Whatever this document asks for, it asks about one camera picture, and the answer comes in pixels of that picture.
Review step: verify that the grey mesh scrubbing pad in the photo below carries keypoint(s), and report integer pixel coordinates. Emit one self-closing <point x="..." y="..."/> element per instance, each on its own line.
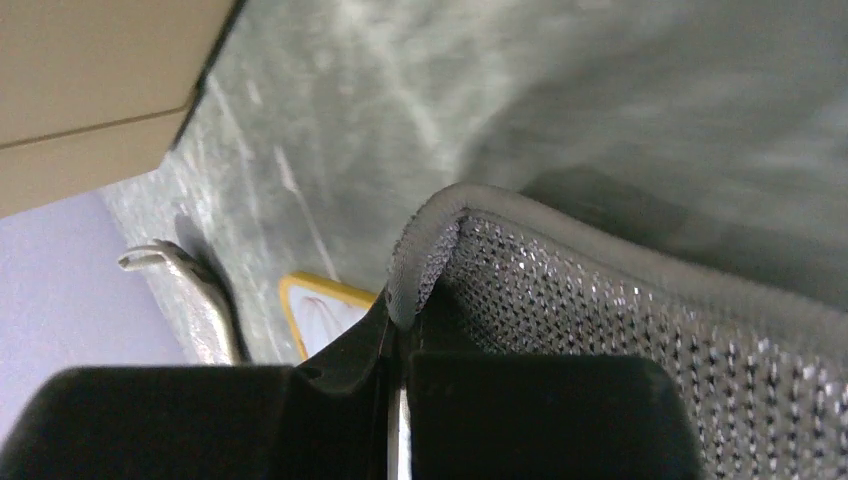
<point x="762" y="372"/>

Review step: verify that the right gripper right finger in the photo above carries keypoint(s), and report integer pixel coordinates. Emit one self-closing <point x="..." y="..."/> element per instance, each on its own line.
<point x="478" y="415"/>

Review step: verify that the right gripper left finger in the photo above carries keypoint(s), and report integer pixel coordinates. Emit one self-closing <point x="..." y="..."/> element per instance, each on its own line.
<point x="325" y="418"/>

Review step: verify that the tan plastic toolbox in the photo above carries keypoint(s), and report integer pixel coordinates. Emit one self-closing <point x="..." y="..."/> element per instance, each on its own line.
<point x="94" y="92"/>

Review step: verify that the yellow framed whiteboard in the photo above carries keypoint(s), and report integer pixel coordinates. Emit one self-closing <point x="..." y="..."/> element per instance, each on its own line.
<point x="318" y="310"/>

